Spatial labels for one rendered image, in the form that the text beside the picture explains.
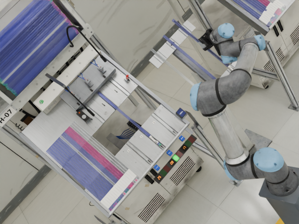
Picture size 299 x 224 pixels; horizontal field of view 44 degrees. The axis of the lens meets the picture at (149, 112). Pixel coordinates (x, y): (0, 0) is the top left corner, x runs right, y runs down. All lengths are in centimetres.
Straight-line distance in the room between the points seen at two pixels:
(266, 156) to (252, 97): 144
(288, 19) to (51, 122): 191
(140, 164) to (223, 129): 65
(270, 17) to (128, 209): 154
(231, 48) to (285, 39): 126
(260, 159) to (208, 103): 37
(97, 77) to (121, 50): 188
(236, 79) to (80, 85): 101
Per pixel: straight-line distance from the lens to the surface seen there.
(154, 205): 271
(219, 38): 191
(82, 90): 220
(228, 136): 167
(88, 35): 224
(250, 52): 175
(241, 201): 261
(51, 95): 221
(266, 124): 290
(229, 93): 152
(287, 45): 314
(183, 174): 274
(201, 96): 155
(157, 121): 216
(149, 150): 213
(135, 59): 417
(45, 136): 225
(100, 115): 220
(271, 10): 251
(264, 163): 172
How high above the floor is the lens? 214
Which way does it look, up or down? 36 degrees down
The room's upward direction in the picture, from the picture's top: 41 degrees counter-clockwise
